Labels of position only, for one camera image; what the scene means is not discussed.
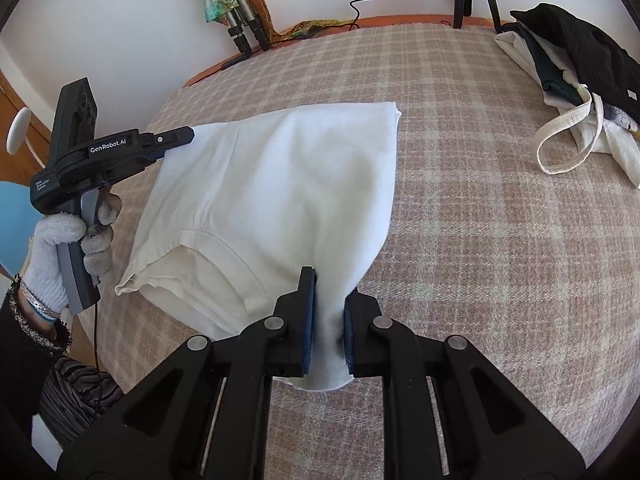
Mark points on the person's left hand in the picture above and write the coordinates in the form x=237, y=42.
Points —
x=45, y=260

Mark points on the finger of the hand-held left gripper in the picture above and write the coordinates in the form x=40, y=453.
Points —
x=135, y=167
x=175, y=137

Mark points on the dark green garment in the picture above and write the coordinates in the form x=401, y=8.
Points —
x=550, y=70

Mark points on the person's striped pants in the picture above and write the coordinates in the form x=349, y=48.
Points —
x=75, y=390

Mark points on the black garment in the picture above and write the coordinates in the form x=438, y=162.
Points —
x=575, y=45

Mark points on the person's left forearm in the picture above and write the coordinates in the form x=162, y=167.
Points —
x=20, y=360

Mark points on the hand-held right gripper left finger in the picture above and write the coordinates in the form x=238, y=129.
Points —
x=309, y=320

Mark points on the beige checked blanket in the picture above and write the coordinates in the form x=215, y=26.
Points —
x=475, y=235

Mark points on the light blue plastic object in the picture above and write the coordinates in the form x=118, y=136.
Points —
x=15, y=210

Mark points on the folded grey tripod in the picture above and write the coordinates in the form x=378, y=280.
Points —
x=250, y=25

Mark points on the yellow patterned cloth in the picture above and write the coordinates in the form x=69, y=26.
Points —
x=310, y=27

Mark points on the orange wooden bed frame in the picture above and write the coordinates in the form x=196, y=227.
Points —
x=400, y=20

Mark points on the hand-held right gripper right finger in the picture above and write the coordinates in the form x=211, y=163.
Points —
x=348, y=342

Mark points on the white round disc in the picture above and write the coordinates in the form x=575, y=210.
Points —
x=19, y=130

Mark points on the white shirt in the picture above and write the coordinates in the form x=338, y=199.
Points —
x=280, y=185

